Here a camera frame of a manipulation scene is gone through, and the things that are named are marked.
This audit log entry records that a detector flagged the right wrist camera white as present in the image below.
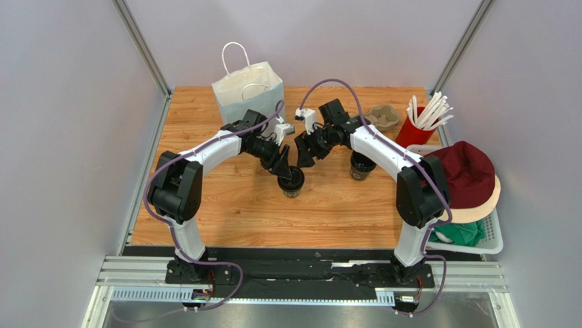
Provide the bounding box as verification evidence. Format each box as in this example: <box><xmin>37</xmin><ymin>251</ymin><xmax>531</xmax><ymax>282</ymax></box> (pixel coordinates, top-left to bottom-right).
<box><xmin>294</xmin><ymin>109</ymin><xmax>318</xmax><ymax>135</ymax></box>

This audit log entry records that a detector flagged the single black coffee cup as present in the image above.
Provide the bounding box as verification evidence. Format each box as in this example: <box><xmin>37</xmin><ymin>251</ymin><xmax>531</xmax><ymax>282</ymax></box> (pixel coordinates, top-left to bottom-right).
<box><xmin>280</xmin><ymin>184</ymin><xmax>303</xmax><ymax>198</ymax></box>

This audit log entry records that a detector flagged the green cloth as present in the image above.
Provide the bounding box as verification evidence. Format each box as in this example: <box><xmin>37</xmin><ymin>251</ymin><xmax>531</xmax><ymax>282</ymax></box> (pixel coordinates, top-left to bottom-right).
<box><xmin>428</xmin><ymin>221</ymin><xmax>486</xmax><ymax>247</ymax></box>

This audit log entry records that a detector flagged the white paper bag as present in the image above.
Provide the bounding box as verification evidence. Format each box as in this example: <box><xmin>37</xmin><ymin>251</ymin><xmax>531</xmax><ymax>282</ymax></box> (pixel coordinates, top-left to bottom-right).
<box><xmin>211</xmin><ymin>42</ymin><xmax>285</xmax><ymax>124</ymax></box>

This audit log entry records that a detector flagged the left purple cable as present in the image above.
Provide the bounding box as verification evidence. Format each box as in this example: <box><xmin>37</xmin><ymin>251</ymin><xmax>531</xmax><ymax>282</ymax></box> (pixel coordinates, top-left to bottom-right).
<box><xmin>111</xmin><ymin>98</ymin><xmax>286</xmax><ymax>319</ymax></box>

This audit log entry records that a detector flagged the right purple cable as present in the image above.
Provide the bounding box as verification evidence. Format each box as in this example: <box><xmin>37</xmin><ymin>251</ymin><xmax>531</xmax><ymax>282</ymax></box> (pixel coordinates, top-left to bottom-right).
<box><xmin>297</xmin><ymin>78</ymin><xmax>454</xmax><ymax>318</ymax></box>

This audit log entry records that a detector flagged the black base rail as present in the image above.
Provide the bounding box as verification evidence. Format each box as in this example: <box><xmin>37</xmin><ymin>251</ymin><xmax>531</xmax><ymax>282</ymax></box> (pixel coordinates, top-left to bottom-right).
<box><xmin>122</xmin><ymin>245</ymin><xmax>483</xmax><ymax>301</ymax></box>

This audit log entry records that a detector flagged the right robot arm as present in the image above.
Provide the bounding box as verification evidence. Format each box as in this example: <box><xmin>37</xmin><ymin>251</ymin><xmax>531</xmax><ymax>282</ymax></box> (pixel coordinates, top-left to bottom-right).
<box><xmin>294</xmin><ymin>99</ymin><xmax>450</xmax><ymax>286</ymax></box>

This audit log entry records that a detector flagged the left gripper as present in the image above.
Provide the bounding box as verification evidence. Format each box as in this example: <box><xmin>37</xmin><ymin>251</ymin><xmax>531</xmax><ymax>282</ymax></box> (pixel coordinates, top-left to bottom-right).
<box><xmin>245</xmin><ymin>138</ymin><xmax>291</xmax><ymax>181</ymax></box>

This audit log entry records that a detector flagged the black coffee cup right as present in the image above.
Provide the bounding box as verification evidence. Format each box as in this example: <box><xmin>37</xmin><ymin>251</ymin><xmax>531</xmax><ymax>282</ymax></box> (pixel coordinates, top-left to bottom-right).
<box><xmin>350</xmin><ymin>151</ymin><xmax>376</xmax><ymax>181</ymax></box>

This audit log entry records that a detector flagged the white plastic basket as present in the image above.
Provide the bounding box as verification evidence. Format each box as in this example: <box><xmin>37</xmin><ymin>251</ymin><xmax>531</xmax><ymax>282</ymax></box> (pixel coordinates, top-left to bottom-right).
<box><xmin>407</xmin><ymin>144</ymin><xmax>503</xmax><ymax>255</ymax></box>

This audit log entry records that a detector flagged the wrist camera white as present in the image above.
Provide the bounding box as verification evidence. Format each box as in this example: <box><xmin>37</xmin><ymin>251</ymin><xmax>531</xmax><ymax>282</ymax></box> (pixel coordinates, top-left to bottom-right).
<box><xmin>274</xmin><ymin>123</ymin><xmax>295</xmax><ymax>146</ymax></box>
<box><xmin>294</xmin><ymin>109</ymin><xmax>318</xmax><ymax>135</ymax></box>

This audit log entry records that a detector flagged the maroon bucket hat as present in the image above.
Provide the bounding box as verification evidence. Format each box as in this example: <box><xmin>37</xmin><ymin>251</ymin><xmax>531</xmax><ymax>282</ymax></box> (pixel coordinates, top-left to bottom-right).
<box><xmin>424</xmin><ymin>141</ymin><xmax>501</xmax><ymax>226</ymax></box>

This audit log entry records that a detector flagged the left aluminium frame post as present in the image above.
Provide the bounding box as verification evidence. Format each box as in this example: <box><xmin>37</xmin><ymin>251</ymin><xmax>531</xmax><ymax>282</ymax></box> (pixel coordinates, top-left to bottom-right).
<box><xmin>112</xmin><ymin>0</ymin><xmax>172</xmax><ymax>99</ymax></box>

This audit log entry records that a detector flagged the aluminium frame post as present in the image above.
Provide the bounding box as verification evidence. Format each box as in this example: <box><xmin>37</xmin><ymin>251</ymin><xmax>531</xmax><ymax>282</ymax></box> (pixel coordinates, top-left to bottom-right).
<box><xmin>112</xmin><ymin>0</ymin><xmax>172</xmax><ymax>99</ymax></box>
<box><xmin>429</xmin><ymin>0</ymin><xmax>496</xmax><ymax>96</ymax></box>

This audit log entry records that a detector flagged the white paper straws bundle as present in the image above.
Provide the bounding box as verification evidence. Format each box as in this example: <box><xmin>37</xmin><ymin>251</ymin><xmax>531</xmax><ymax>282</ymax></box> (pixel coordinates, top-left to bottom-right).
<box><xmin>406</xmin><ymin>92</ymin><xmax>453</xmax><ymax>131</ymax></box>

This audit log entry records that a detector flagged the right aluminium frame post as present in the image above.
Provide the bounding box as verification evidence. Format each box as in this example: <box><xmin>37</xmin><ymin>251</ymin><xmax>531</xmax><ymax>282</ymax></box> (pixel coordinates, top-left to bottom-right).
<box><xmin>429</xmin><ymin>0</ymin><xmax>496</xmax><ymax>96</ymax></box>

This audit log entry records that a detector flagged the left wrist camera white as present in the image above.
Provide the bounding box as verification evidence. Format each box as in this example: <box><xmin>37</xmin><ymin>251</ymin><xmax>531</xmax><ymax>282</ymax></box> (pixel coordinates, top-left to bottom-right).
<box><xmin>274</xmin><ymin>123</ymin><xmax>295</xmax><ymax>146</ymax></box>

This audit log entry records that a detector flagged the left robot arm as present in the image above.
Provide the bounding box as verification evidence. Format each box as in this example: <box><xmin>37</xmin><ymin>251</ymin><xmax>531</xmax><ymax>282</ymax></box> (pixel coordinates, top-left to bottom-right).
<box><xmin>143</xmin><ymin>109</ymin><xmax>305</xmax><ymax>284</ymax></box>

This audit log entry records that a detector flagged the bottom pulp cup carrier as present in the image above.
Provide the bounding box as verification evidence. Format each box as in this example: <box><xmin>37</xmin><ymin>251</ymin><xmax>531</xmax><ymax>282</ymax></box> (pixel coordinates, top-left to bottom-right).
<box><xmin>364</xmin><ymin>104</ymin><xmax>400</xmax><ymax>132</ymax></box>

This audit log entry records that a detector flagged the purple cable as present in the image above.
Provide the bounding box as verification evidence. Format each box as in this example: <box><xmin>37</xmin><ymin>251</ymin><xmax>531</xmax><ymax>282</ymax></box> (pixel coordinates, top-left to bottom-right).
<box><xmin>111</xmin><ymin>98</ymin><xmax>286</xmax><ymax>319</ymax></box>
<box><xmin>297</xmin><ymin>78</ymin><xmax>454</xmax><ymax>318</ymax></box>

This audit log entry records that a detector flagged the black plastic cup lid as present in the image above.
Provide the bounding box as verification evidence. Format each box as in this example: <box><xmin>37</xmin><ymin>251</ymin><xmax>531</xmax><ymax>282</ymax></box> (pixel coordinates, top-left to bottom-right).
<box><xmin>277</xmin><ymin>166</ymin><xmax>305</xmax><ymax>192</ymax></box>

